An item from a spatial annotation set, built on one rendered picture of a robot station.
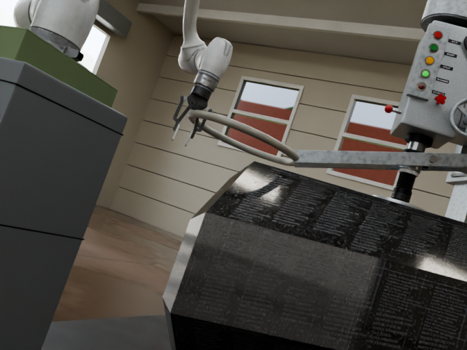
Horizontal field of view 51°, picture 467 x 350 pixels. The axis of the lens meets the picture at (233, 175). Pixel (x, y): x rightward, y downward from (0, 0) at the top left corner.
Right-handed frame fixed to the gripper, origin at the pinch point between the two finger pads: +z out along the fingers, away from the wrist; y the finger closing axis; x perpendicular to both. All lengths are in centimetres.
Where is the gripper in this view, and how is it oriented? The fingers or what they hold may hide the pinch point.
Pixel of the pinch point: (182, 135)
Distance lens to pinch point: 192.3
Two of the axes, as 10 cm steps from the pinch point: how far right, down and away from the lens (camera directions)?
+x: -1.4, 0.2, 9.9
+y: 9.1, 4.0, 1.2
